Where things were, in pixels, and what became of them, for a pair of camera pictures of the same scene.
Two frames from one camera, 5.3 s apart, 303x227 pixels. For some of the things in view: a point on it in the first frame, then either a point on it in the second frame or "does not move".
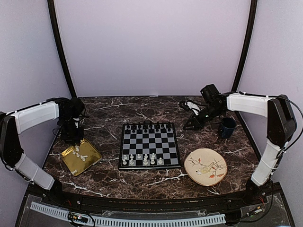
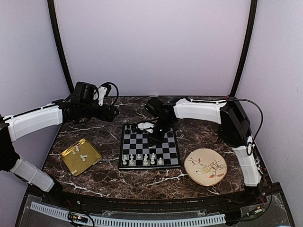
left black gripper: [76, 139] -> [110, 116]
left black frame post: [54, 17] does not move
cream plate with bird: [205, 167] does not move
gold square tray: [79, 159] does not move
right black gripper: [196, 122] -> [157, 140]
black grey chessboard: [148, 145] does not move
